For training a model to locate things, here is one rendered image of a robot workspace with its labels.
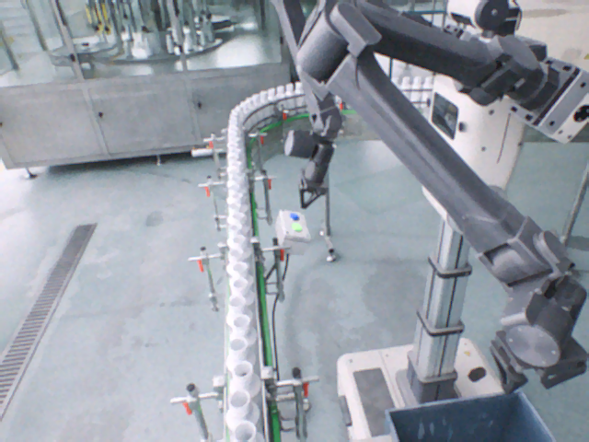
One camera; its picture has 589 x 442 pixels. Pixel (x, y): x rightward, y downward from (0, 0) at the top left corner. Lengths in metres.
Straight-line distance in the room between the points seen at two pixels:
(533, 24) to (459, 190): 4.35
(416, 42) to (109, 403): 2.12
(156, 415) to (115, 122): 2.91
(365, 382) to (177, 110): 3.15
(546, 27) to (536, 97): 4.01
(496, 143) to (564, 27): 3.90
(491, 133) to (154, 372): 1.96
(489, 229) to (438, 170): 0.10
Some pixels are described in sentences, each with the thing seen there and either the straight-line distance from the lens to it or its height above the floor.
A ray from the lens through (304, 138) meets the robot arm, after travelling 1.10.
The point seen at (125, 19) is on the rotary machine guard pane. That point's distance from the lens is 4.19.
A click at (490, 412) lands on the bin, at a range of 1.16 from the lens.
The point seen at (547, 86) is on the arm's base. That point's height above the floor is 1.56.
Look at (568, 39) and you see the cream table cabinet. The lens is 5.02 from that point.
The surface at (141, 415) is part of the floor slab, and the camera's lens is 2.31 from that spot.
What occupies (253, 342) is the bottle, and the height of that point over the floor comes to 1.12.
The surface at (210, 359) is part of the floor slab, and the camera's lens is 2.40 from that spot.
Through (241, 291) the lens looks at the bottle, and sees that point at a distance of 0.98.
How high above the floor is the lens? 1.81
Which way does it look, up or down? 33 degrees down
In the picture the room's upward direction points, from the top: 4 degrees counter-clockwise
